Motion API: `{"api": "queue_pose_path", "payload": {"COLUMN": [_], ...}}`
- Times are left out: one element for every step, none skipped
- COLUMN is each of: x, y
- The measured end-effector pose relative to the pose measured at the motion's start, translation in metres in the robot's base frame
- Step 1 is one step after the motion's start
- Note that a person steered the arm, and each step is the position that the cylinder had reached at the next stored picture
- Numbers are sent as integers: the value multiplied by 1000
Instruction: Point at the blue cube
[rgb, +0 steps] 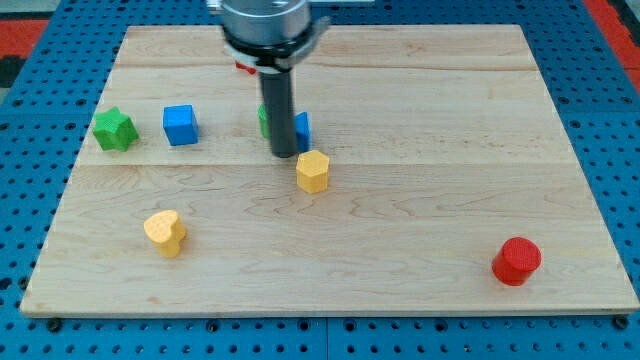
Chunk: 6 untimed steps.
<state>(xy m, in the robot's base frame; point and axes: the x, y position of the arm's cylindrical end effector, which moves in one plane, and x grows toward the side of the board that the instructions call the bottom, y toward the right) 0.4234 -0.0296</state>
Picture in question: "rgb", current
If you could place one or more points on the black cylindrical pointer rod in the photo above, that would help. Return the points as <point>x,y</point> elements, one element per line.
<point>277,93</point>

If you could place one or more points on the blue cube block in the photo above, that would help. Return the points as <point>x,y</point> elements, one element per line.
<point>180,125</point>

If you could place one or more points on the yellow heart block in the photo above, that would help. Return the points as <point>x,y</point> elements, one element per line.
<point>166,231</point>

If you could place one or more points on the blue block behind rod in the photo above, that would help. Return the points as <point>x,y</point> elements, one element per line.
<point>303,132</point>

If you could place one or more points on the green block behind rod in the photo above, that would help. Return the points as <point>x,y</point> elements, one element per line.
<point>263,121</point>

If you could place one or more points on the green star block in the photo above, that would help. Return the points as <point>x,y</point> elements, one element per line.
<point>114,130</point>

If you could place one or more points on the wooden board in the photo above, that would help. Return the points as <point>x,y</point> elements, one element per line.
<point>443,144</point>

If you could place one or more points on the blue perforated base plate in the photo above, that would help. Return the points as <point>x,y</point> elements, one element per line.
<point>46,113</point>

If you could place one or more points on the red cylinder block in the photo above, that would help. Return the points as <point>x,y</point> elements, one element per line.
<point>516,261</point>

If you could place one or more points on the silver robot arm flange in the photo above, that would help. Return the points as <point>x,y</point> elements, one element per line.
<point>270,36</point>

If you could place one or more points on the yellow hexagon block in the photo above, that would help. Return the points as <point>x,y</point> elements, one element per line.
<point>312,171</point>

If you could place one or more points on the red block behind arm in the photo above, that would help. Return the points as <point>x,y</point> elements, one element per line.
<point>250,70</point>

